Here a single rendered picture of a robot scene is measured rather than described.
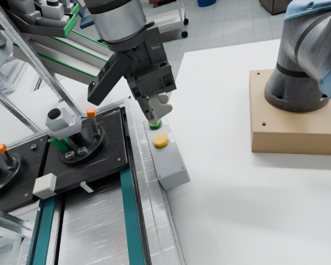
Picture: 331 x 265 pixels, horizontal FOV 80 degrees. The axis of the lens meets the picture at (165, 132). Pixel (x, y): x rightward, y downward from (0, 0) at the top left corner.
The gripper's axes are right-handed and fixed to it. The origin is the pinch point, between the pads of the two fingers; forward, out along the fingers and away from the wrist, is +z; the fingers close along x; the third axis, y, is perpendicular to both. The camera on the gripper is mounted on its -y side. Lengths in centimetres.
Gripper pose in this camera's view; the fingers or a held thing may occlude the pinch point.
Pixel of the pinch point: (152, 122)
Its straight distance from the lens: 46.5
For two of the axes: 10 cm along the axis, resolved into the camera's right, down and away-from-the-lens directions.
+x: -2.4, -6.8, 7.0
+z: 2.7, 6.4, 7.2
